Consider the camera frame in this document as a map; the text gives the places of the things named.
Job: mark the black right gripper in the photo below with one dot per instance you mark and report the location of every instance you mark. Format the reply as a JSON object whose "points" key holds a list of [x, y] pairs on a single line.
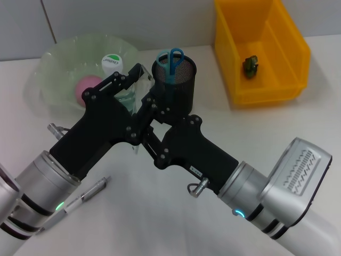
{"points": [[197, 152]]}

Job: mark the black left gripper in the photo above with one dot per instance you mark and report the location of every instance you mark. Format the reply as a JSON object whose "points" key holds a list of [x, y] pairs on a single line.
{"points": [[98, 128]]}

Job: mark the transparent plastic ruler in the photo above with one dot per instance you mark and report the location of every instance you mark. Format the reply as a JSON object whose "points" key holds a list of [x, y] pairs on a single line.
{"points": [[145, 80]]}

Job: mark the clear bottle with green label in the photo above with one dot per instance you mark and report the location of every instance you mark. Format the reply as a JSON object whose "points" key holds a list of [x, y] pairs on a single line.
{"points": [[112, 62]]}

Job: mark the pink toy peach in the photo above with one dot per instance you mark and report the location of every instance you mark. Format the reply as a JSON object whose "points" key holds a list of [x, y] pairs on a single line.
{"points": [[85, 88]]}

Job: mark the blue scissors with sheath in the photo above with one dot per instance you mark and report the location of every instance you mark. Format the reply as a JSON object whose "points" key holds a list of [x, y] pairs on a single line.
{"points": [[170, 66]]}

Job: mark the grey white ballpoint pen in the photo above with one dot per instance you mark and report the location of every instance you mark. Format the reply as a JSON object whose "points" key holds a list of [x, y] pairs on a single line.
{"points": [[90, 193]]}

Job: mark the small green toy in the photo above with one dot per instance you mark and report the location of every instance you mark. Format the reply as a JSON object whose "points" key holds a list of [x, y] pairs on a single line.
{"points": [[250, 66]]}

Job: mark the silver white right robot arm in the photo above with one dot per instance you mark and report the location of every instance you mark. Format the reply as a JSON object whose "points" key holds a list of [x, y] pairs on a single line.
{"points": [[287, 192]]}

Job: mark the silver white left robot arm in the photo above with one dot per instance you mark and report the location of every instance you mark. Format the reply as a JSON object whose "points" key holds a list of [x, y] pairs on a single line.
{"points": [[34, 192]]}

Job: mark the black mesh pen cup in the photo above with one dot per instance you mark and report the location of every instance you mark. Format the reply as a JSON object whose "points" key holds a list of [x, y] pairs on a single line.
{"points": [[183, 93]]}

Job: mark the translucent green fruit bowl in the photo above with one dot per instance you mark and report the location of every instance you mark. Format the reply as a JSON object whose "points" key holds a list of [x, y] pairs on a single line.
{"points": [[53, 66]]}

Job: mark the yellow plastic storage bin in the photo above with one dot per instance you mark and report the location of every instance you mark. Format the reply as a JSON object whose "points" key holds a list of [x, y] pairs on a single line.
{"points": [[226, 53]]}

